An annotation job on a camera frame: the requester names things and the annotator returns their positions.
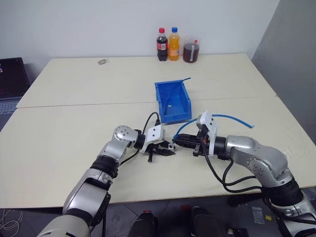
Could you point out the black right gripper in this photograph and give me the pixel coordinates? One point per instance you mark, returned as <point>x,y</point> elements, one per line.
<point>201,145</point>

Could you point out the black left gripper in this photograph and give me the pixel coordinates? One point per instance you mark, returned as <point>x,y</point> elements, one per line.
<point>150,154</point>

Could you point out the white coupler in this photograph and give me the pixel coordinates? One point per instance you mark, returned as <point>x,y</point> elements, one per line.
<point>171,146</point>

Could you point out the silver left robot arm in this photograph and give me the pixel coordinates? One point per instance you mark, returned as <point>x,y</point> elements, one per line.
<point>116,150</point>

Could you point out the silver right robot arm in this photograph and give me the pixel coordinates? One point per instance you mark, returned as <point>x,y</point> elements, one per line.
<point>259,158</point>

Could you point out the blue plastic bin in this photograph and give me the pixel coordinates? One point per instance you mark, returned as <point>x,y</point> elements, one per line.
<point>178,105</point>

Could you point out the clear jar dark liquid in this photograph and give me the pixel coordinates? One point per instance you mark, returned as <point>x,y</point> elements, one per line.
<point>191,53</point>

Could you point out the orange soda bottle blue cap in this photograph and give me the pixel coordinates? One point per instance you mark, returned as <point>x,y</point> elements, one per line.
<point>173,47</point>

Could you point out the cola bottle red cap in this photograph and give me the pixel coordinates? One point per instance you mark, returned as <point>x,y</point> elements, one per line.
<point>162,47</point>

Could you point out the grey plastic packet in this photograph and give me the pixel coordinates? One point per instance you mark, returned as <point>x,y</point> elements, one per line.
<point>258,215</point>

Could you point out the black laptop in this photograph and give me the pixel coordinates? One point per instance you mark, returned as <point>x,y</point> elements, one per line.
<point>12,79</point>

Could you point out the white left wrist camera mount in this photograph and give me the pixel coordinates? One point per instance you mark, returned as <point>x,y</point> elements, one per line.
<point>154,134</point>

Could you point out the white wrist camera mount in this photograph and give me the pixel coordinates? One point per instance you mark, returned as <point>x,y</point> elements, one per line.
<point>154,134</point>
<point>209,122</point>

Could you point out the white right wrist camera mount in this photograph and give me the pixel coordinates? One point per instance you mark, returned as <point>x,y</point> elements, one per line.
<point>209,122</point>

